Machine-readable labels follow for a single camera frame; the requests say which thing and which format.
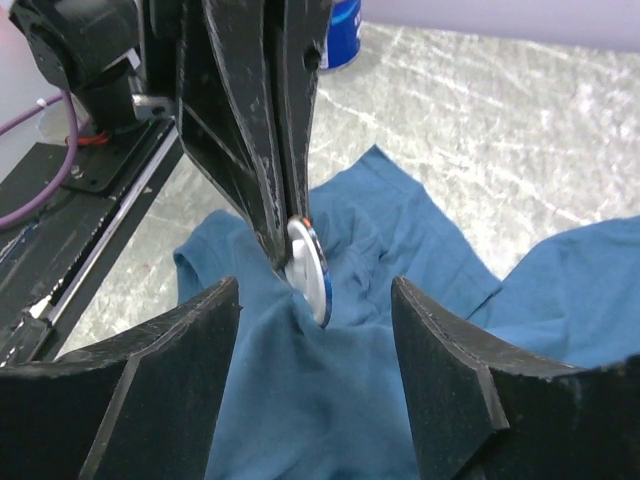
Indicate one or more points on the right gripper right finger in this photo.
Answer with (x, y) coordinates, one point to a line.
(481, 408)

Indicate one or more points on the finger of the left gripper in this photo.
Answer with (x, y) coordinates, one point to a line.
(225, 113)
(296, 32)

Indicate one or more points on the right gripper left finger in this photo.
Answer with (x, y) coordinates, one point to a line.
(142, 404)

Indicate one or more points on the blue wrapped toilet paper roll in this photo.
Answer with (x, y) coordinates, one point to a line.
(343, 39)

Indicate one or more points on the small round brooch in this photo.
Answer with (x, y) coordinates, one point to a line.
(307, 269)

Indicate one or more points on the blue t-shirt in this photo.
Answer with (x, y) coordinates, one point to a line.
(304, 402)

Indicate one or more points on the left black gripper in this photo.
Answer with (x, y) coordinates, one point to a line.
(118, 58)

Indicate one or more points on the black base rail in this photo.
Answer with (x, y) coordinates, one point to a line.
(53, 264)

